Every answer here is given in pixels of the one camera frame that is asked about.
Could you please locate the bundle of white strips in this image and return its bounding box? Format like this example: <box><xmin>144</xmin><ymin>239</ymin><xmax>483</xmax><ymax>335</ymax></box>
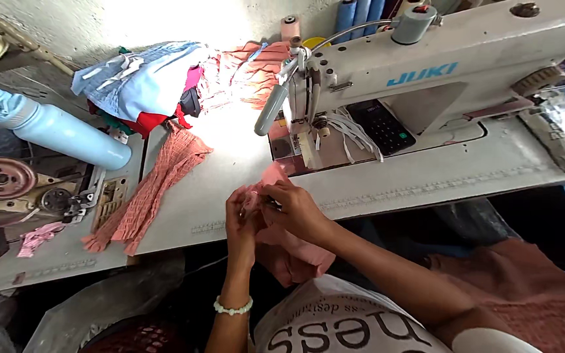
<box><xmin>315</xmin><ymin>109</ymin><xmax>384</xmax><ymax>164</ymax></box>

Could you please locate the large salmon garment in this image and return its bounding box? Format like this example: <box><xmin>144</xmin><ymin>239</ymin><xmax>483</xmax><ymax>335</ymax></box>
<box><xmin>429</xmin><ymin>238</ymin><xmax>565</xmax><ymax>353</ymax></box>

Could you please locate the pink thread spool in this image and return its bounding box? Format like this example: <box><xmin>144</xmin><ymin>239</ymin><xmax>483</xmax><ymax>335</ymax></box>
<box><xmin>281</xmin><ymin>15</ymin><xmax>302</xmax><ymax>44</ymax></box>

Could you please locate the light blue water bottle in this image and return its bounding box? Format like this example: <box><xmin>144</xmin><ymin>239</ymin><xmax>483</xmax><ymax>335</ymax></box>
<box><xmin>0</xmin><ymin>85</ymin><xmax>132</xmax><ymax>171</ymax></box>

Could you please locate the person's left forearm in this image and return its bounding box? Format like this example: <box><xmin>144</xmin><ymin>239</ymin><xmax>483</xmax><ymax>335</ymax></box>
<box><xmin>205</xmin><ymin>263</ymin><xmax>255</xmax><ymax>353</ymax></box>

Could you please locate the person's left hand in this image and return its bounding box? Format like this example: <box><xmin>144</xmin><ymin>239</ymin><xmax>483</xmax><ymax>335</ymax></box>
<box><xmin>226</xmin><ymin>184</ymin><xmax>262</xmax><ymax>268</ymax></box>

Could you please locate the person's body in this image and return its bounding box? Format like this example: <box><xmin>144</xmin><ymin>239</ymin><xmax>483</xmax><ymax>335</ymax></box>
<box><xmin>252</xmin><ymin>274</ymin><xmax>543</xmax><ymax>353</ymax></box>

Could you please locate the beige overlock machine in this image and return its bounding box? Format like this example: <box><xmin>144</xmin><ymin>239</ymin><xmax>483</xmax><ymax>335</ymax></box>
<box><xmin>0</xmin><ymin>154</ymin><xmax>128</xmax><ymax>236</ymax></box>

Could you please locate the white sewing machine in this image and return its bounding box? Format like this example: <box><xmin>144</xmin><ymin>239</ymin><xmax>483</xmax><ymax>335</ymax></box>
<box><xmin>269</xmin><ymin>0</ymin><xmax>565</xmax><ymax>176</ymax></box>

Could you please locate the grey gooseneck lamp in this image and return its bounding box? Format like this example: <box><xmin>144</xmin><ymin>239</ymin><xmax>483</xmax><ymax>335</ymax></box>
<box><xmin>254</xmin><ymin>5</ymin><xmax>443</xmax><ymax>137</ymax></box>

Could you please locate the dark red lace fabric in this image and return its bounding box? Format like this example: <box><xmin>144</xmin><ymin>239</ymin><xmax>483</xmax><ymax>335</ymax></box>
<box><xmin>79</xmin><ymin>315</ymin><xmax>185</xmax><ymax>353</ymax></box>

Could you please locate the pink checkered fabric scrap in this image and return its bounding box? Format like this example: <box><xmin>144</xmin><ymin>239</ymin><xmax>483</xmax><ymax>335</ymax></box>
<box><xmin>17</xmin><ymin>222</ymin><xmax>67</xmax><ymax>259</ymax></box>

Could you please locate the pile of folded garments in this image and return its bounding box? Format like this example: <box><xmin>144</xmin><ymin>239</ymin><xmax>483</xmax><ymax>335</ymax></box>
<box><xmin>71</xmin><ymin>41</ymin><xmax>210</xmax><ymax>140</ymax></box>

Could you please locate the metal thread stand pole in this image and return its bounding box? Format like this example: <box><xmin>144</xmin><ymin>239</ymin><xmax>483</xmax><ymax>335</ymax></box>
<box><xmin>0</xmin><ymin>0</ymin><xmax>75</xmax><ymax>77</ymax></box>

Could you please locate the salmon smocked fabric strip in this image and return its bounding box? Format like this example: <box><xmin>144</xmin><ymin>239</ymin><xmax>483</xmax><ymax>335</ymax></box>
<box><xmin>82</xmin><ymin>120</ymin><xmax>214</xmax><ymax>257</ymax></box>

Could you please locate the salmon ruffled fabric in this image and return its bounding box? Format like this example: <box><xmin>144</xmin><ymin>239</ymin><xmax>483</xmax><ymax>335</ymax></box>
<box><xmin>197</xmin><ymin>41</ymin><xmax>293</xmax><ymax>112</ymax></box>

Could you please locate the person's right forearm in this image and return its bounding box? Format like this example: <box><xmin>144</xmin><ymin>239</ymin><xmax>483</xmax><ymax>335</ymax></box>
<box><xmin>321</xmin><ymin>223</ymin><xmax>477</xmax><ymax>327</ymax></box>

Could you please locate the clear plastic bag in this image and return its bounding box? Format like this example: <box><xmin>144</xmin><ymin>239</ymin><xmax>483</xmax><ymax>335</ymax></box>
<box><xmin>23</xmin><ymin>250</ymin><xmax>186</xmax><ymax>353</ymax></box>

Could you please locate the pink fabric piece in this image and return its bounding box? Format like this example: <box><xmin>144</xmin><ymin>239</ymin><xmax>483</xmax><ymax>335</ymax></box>
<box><xmin>240</xmin><ymin>162</ymin><xmax>336</xmax><ymax>288</ymax></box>

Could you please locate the person's right hand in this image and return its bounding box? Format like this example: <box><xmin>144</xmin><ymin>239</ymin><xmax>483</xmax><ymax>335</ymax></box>
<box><xmin>261</xmin><ymin>179</ymin><xmax>336</xmax><ymax>247</ymax></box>

